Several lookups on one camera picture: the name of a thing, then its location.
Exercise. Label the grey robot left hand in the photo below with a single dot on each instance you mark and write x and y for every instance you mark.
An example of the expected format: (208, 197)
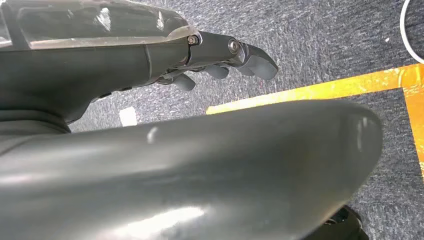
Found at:
(99, 73)

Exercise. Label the small white floor sticker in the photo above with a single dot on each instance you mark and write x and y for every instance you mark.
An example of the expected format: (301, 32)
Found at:
(128, 116)

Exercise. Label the robot left arm ribbed sleeve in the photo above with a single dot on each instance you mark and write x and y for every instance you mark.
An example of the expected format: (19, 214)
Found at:
(26, 124)

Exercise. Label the orange floor tape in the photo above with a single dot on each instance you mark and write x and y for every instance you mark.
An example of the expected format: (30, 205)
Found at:
(348, 86)

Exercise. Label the black robot foot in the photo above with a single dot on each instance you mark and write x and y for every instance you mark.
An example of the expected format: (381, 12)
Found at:
(344, 227)

